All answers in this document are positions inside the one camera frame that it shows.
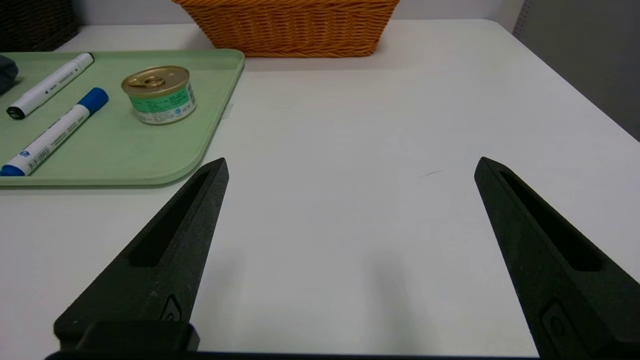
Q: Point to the gold lid green label can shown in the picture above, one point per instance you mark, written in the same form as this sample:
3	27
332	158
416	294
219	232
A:
160	97

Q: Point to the orange wicker basket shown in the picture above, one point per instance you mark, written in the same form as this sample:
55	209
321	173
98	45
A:
290	25

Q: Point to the light green plastic tray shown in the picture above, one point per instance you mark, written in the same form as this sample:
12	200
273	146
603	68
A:
120	150

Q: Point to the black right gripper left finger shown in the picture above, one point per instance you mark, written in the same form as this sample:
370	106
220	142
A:
150	280

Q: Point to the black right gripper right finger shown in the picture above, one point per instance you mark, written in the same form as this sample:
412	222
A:
555	290

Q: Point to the white marker with black cap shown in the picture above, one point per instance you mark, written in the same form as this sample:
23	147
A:
50	85

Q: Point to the dark brown wicker basket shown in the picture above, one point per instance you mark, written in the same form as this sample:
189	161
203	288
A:
35	22

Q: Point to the dark grey soft object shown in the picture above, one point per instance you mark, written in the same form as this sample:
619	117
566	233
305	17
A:
6	75

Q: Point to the white marker with blue cap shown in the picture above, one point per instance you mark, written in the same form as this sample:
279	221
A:
55	132

